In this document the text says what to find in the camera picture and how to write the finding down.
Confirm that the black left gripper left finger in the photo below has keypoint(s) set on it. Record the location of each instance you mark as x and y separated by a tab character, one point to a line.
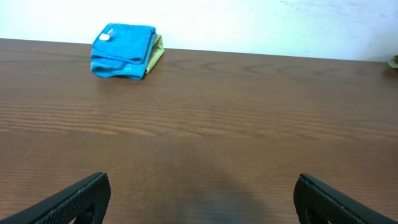
83	202

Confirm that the folded green cloth under blue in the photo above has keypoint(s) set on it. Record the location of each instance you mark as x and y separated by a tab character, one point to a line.
157	52

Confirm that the crumpled green cloth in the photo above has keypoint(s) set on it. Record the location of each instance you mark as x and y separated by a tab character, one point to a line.
393	63

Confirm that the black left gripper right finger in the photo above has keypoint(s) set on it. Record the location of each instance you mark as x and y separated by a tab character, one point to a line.
318	203

